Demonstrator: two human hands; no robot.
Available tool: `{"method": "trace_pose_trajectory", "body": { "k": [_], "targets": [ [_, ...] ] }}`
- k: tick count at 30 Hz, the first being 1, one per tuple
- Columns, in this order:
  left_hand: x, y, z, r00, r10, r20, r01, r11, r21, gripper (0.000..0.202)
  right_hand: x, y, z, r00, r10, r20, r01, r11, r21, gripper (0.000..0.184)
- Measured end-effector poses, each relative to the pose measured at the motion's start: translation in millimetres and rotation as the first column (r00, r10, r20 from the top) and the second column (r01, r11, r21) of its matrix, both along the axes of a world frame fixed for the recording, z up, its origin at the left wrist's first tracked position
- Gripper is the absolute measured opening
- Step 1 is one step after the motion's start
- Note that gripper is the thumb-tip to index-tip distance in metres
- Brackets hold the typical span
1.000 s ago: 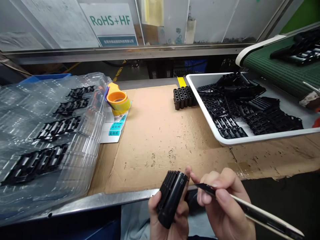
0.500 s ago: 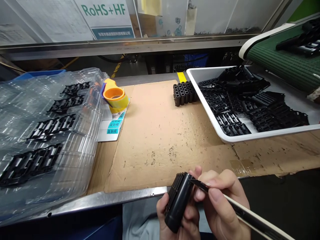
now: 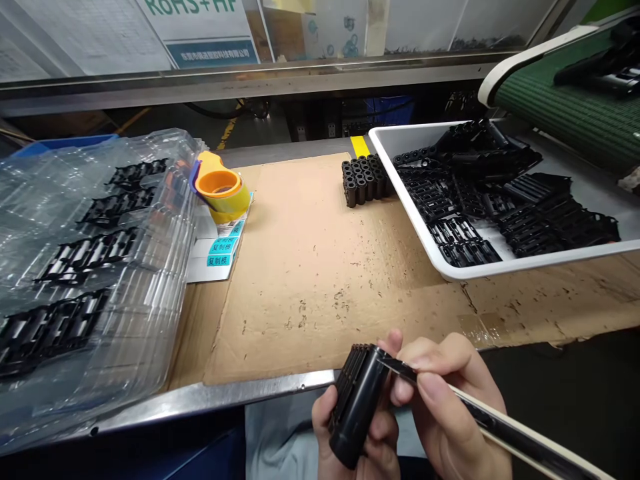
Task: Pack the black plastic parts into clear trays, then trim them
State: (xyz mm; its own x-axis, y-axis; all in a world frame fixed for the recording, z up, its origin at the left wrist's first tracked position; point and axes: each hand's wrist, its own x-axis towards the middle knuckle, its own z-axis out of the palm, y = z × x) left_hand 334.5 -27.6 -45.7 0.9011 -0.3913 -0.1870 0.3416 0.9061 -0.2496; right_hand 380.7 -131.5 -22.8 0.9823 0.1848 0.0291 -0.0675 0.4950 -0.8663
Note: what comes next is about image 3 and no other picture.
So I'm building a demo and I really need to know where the blue basket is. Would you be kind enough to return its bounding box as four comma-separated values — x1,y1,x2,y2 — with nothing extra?
363,96,416,127

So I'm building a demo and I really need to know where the pile of black plastic frames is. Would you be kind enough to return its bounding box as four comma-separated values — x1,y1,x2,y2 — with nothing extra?
391,118,622,269

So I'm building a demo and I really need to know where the stack of clear blister trays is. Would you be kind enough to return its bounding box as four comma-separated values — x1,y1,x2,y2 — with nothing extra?
0,127,209,453

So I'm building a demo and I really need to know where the beige utility knife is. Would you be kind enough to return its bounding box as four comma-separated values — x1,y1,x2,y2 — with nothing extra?
375,349,617,480

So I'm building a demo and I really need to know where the brown cardboard sheet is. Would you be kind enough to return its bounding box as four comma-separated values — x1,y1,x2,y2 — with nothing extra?
167,151,640,401

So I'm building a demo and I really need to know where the black frame part in tray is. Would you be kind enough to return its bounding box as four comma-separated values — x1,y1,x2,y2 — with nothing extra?
0,287,113,379
33,227,143,287
75,185,157,231
103,157,169,193

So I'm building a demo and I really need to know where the black plastic tube holder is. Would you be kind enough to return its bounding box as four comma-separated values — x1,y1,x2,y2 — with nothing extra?
327,343,390,471

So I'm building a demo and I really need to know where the stack of blue label sheets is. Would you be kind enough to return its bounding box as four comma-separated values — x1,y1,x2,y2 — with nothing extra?
185,192,255,284

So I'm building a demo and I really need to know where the person's right hand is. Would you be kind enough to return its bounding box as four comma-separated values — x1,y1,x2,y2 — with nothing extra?
395,331,515,480

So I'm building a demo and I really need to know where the blue plastic crate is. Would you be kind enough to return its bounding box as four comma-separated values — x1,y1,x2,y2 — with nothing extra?
9,133,121,161

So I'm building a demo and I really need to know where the white poster with green lettering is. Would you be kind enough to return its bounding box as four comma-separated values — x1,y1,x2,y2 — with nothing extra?
135,0,262,70

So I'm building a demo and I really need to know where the white plastic bin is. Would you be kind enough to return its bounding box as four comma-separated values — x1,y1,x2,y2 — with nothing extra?
367,119,640,283

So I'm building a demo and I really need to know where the person's left hand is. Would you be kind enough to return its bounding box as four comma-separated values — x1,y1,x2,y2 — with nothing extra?
311,328,417,480

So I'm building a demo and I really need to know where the black moulded part with sprue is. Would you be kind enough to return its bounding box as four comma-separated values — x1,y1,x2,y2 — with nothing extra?
552,16,640,99

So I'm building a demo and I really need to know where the cluster of standing black tubes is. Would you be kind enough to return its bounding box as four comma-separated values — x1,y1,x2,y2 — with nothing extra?
341,153,401,211

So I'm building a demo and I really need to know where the orange and yellow tape dispenser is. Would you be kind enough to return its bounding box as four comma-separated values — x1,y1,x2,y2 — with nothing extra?
189,149,251,226

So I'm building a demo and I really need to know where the green conveyor belt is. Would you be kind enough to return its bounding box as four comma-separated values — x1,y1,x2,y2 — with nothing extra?
477,22,640,182

